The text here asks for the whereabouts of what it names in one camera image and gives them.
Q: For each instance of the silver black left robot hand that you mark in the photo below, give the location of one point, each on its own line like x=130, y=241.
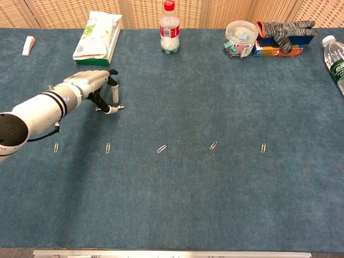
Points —
x=86, y=79

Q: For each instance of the paperclip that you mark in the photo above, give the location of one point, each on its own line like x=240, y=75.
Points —
x=213, y=145
x=263, y=148
x=56, y=147
x=108, y=148
x=161, y=149

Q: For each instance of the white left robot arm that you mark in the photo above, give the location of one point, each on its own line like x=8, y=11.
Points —
x=40, y=113

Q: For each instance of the clear jar of binder clips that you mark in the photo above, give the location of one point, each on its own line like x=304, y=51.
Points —
x=239, y=37

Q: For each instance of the green white snack bag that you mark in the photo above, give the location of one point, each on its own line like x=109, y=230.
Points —
x=92, y=62

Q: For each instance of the white green tissue pack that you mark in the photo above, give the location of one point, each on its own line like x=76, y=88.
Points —
x=95, y=37

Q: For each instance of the woven rattan folding screen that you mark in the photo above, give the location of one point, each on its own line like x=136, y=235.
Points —
x=80, y=13

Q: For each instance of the white pink paper block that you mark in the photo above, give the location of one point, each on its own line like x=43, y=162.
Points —
x=28, y=47

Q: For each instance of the red label plastic bottle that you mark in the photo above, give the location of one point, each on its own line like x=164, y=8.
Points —
x=169, y=32

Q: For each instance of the orange blue printed box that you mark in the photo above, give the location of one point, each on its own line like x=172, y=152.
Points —
x=268, y=51

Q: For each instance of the grey knit work glove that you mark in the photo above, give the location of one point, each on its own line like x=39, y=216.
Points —
x=285, y=33

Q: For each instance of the dark blue box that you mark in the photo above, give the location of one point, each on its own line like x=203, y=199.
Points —
x=301, y=40

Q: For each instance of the green label water bottle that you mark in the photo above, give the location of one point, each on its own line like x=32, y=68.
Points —
x=336, y=61

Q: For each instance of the aluminium profile rail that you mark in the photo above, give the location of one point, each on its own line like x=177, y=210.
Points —
x=172, y=254

